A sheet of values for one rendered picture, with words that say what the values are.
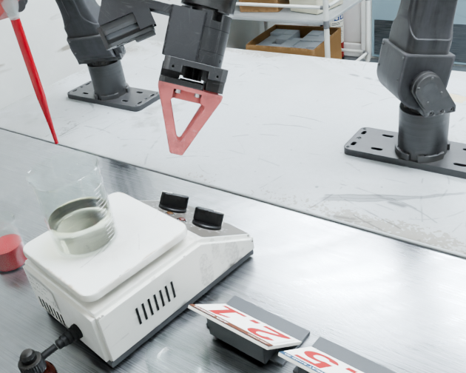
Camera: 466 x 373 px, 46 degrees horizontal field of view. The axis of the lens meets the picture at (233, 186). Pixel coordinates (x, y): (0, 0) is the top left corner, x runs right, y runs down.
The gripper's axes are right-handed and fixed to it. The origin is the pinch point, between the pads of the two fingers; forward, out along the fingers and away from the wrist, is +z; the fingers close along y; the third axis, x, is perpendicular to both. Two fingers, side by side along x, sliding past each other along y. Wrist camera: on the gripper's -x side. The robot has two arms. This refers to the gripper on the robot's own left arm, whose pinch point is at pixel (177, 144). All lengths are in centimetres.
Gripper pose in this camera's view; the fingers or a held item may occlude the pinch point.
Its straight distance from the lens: 61.0
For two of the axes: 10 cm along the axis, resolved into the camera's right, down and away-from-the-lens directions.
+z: -2.3, 9.5, 1.9
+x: 9.7, 2.1, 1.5
